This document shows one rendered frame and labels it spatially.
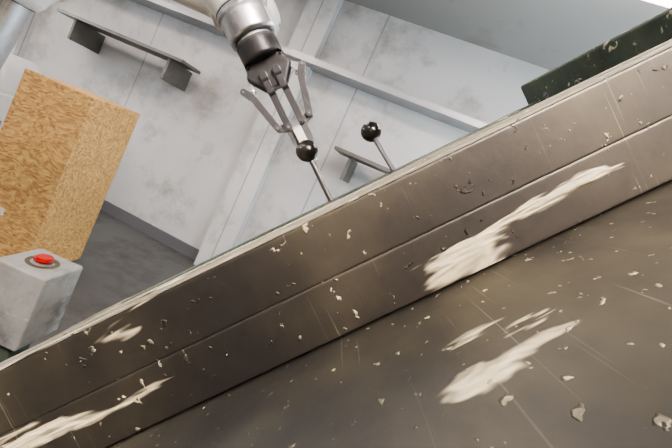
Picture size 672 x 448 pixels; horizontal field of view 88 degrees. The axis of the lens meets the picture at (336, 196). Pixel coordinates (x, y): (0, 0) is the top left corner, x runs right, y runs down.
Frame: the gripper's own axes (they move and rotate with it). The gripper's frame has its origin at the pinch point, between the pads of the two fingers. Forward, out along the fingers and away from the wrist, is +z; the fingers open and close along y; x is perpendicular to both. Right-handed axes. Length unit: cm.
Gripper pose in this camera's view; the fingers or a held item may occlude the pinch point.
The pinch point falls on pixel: (305, 144)
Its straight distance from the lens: 63.4
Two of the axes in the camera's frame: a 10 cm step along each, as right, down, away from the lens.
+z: 4.4, 9.0, 0.4
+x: 0.0, 0.4, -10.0
